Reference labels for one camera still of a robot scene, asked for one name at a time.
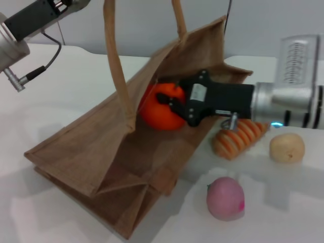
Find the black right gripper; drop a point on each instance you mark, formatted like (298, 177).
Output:
(222, 98)

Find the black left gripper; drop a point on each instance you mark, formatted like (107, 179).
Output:
(33, 17)

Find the orange fruit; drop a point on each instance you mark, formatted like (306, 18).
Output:
(159, 115)

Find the brown jute handbag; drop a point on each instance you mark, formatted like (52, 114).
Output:
(83, 157)

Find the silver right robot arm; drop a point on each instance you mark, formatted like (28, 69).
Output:
(286, 101)

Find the striped orange bread loaf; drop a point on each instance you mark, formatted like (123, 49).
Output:
(238, 140)

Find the thin dark vertical strip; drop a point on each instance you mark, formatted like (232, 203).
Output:
(227, 12)

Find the pink peach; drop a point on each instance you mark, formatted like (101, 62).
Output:
(224, 198)

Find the pale beige round fruit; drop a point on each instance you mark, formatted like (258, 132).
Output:
(286, 148)

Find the white vented right wrist camera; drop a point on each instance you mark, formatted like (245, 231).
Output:
(296, 60)

